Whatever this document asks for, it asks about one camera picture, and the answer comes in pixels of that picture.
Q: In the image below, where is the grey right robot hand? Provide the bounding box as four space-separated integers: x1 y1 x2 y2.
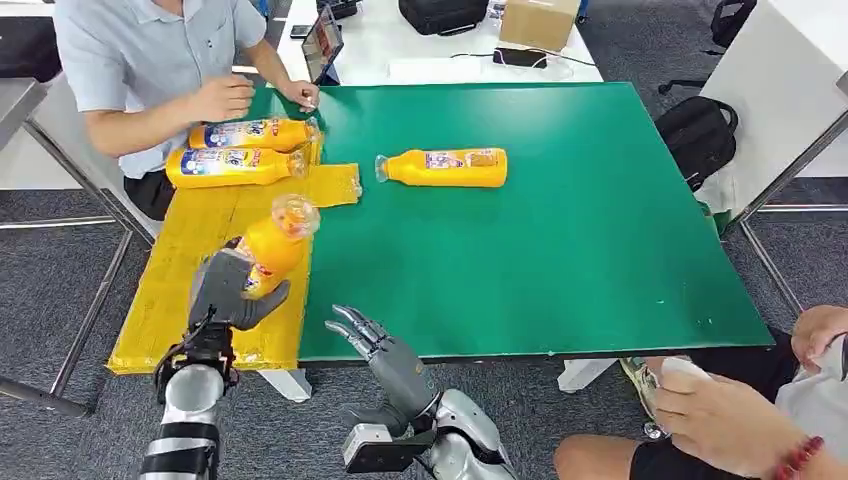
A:
324 304 443 439

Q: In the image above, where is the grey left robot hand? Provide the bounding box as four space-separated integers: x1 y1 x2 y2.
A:
188 238 291 333

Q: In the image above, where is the orange drink bottle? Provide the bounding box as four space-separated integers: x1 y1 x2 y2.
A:
374 147 509 189
188 117 321 154
165 146 310 191
235 193 323 301

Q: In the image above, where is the yellow plastic sheet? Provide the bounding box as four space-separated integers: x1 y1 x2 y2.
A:
107 119 364 376

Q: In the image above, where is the white table leg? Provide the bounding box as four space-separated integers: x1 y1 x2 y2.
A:
557 358 619 395
258 368 313 405

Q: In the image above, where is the green table mat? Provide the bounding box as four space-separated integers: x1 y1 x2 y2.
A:
248 82 775 364

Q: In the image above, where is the person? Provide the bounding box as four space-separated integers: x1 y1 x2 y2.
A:
52 0 323 223
555 305 848 480

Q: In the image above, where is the black tablet on stand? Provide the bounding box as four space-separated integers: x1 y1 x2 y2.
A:
301 5 346 87

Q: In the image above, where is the black keyboard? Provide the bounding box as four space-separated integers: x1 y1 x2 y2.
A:
315 0 363 20

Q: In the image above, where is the black smartphone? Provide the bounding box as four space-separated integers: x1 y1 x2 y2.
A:
492 46 550 70

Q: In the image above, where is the black bag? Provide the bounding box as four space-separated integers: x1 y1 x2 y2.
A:
397 0 490 37

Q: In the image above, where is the brown cardboard box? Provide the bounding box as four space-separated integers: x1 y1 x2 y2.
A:
498 0 583 54

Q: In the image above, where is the black backpack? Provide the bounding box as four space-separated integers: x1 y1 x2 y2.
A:
653 95 741 194
710 0 759 50

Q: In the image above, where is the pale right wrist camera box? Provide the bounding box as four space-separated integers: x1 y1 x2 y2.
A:
341 423 437 476

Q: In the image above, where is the grey metal table frame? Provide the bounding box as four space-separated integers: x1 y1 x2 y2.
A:
0 78 159 420
723 71 848 321

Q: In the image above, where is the white cable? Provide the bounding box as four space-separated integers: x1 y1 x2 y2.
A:
450 50 598 70

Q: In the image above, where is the red bead bracelet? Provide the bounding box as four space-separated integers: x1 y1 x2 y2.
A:
771 435 827 480

